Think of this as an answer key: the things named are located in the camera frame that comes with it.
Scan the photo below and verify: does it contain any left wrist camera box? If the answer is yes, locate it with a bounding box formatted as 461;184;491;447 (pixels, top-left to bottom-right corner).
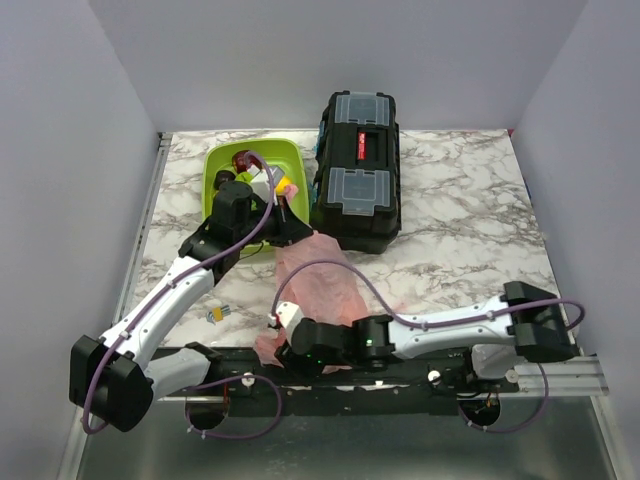
249;166;286;202

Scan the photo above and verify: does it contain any green fake apple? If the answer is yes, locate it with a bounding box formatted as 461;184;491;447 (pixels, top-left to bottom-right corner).
235;171;253;184

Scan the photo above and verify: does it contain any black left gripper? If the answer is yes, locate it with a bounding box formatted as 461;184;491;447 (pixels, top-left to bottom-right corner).
236;196;314;248

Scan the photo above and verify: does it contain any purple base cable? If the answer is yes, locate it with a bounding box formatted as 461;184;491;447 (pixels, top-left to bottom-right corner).
455;364;550;436
184;374;284;442

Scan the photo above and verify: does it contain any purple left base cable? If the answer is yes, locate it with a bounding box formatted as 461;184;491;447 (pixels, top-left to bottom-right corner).
184;374;284;442

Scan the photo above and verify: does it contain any yellow fake mango upper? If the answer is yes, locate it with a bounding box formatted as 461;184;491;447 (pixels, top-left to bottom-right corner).
275;177;292;196

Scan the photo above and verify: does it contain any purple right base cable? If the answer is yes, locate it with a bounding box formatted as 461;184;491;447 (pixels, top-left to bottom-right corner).
455;364;550;436

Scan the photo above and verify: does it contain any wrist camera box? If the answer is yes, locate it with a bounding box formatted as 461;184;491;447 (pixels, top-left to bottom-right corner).
249;166;286;202
275;301;304;338

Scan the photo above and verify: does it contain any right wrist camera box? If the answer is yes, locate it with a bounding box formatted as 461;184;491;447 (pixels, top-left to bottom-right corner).
275;301;304;338

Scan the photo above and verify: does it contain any black plastic toolbox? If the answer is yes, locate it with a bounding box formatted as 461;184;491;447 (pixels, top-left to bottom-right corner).
310;90;401;254

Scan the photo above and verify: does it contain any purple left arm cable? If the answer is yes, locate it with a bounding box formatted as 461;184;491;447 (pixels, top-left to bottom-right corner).
80;150;278;435

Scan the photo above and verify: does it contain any dark purple fake plum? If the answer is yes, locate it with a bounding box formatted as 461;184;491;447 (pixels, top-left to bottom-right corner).
213;169;236;191

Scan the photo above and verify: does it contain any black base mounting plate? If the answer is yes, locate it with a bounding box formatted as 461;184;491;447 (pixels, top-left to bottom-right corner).
149;343;521;418

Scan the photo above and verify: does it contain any green plastic tray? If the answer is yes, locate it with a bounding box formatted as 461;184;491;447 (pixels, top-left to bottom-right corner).
201;138;309;222

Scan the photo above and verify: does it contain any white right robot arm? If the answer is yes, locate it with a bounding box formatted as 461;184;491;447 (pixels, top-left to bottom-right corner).
270;281;578;392

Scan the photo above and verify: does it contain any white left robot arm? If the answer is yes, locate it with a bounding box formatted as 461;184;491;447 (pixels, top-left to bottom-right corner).
69;181;313;434

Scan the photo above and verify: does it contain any dark red fake apple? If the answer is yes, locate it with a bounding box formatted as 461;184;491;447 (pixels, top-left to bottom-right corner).
232;150;263;175

